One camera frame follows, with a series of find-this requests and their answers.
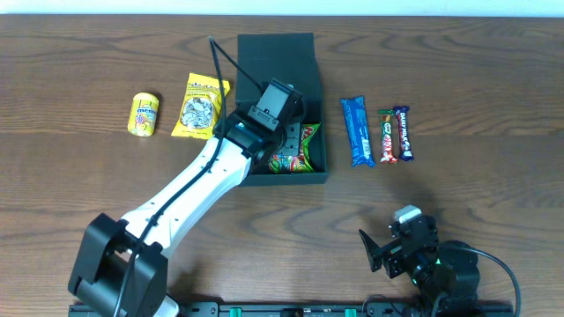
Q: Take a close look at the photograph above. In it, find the dark green box with lid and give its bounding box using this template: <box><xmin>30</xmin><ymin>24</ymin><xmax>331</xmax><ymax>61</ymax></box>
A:
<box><xmin>237</xmin><ymin>33</ymin><xmax>329</xmax><ymax>187</ymax></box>

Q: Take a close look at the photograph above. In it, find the Haribo gummy candy bag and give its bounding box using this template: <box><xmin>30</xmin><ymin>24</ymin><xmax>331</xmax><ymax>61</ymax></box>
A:
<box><xmin>268</xmin><ymin>123</ymin><xmax>320</xmax><ymax>173</ymax></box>

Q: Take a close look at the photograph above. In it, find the blue Oreo cookie pack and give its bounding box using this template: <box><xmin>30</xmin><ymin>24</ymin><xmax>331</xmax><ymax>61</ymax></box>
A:
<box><xmin>340</xmin><ymin>96</ymin><xmax>375</xmax><ymax>167</ymax></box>

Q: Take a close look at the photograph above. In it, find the yellow seed snack bag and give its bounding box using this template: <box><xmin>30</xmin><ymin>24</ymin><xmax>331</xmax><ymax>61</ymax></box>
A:
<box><xmin>171</xmin><ymin>73</ymin><xmax>223</xmax><ymax>140</ymax></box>

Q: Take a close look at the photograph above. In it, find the red KitKat bar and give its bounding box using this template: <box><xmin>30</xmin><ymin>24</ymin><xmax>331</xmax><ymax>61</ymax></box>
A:
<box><xmin>378</xmin><ymin>109</ymin><xmax>397</xmax><ymax>164</ymax></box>

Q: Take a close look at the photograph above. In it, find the purple Dairy Milk bar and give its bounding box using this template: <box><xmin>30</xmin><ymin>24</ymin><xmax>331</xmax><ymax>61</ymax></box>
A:
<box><xmin>393</xmin><ymin>106</ymin><xmax>414</xmax><ymax>162</ymax></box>

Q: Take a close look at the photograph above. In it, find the yellow Mentos gum bottle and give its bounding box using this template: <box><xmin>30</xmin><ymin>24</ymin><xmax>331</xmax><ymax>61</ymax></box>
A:
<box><xmin>127</xmin><ymin>92</ymin><xmax>160</xmax><ymax>137</ymax></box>

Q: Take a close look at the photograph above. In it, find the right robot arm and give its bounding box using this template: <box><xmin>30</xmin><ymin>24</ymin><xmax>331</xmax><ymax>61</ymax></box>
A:
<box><xmin>359</xmin><ymin>214</ymin><xmax>480</xmax><ymax>316</ymax></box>

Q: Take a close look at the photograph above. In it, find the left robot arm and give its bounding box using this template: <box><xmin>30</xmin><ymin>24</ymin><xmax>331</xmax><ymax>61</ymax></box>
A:
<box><xmin>68</xmin><ymin>79</ymin><xmax>307</xmax><ymax>317</ymax></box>

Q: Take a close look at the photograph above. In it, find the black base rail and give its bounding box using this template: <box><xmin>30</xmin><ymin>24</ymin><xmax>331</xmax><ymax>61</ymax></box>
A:
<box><xmin>68</xmin><ymin>300</ymin><xmax>516</xmax><ymax>317</ymax></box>

